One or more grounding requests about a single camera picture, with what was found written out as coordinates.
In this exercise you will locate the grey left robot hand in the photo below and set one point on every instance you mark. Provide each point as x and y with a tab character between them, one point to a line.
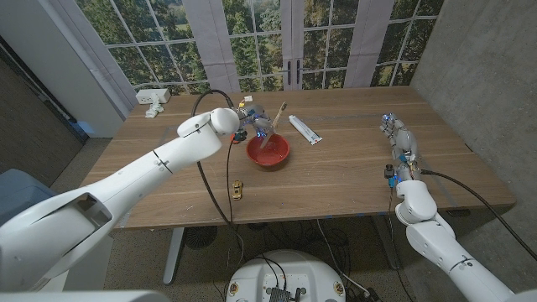
260	121

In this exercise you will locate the wooden toothbrush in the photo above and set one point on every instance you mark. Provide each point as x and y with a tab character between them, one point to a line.
277	117

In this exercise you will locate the white toothpaste tube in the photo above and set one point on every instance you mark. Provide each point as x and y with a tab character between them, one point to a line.
305	130

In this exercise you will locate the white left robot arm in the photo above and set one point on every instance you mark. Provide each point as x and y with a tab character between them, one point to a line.
126	189

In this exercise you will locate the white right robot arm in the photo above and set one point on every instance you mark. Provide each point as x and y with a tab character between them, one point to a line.
436	239

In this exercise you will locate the red bowl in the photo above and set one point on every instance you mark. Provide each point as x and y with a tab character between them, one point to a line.
268	157

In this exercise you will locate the yellow toy car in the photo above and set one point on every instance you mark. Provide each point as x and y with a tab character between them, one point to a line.
237	190

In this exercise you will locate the printed window backdrop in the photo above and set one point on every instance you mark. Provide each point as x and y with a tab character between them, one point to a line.
210	42

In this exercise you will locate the white crumpled cloth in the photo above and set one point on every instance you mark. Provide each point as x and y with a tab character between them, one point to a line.
153	110

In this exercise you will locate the white power strip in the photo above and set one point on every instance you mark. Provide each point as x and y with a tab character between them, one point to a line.
153	95

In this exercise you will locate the black round fan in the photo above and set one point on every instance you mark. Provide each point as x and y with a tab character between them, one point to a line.
200	237

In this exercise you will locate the white robot torso base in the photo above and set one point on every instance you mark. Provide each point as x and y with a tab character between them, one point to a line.
285	272

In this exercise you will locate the white table leg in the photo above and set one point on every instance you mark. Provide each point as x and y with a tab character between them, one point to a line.
388	243
173	256

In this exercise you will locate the blue chair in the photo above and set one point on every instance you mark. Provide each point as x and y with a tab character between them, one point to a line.
21	191

